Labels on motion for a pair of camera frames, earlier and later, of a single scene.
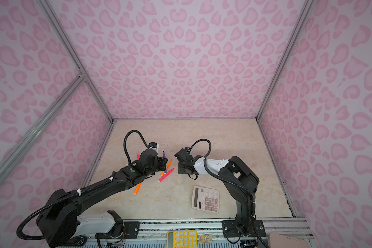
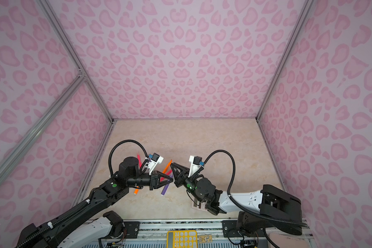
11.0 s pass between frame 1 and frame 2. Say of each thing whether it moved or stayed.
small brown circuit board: stayed
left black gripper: moved
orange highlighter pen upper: stayed
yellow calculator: stayed
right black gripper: moved
